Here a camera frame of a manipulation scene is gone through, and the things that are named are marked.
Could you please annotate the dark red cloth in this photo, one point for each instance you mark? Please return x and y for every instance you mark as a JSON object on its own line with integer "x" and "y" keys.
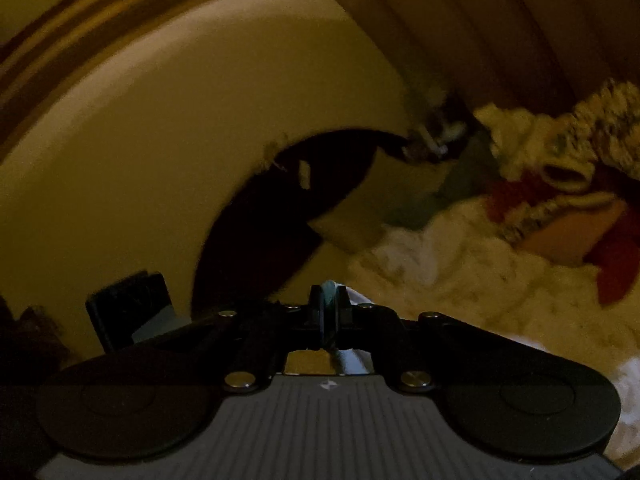
{"x": 617, "y": 259}

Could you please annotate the black round object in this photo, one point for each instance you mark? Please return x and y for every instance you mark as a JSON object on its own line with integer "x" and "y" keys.
{"x": 263, "y": 237}

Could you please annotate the floral cream bed sheet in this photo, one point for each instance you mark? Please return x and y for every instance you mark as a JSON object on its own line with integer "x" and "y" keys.
{"x": 458, "y": 265}

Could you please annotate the black box on floor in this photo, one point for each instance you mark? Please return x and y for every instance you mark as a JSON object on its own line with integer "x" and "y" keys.
{"x": 132, "y": 310}

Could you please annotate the dark wooden headboard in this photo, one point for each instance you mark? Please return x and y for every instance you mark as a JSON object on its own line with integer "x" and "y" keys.
{"x": 543, "y": 55}

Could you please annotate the patterned cream blanket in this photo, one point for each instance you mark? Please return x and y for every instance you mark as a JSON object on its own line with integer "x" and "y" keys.
{"x": 576, "y": 161}

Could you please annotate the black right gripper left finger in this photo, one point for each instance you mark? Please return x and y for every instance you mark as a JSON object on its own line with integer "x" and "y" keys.
{"x": 158, "y": 395}

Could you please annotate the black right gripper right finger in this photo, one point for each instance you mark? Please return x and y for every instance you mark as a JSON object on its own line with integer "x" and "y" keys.
{"x": 508, "y": 399}

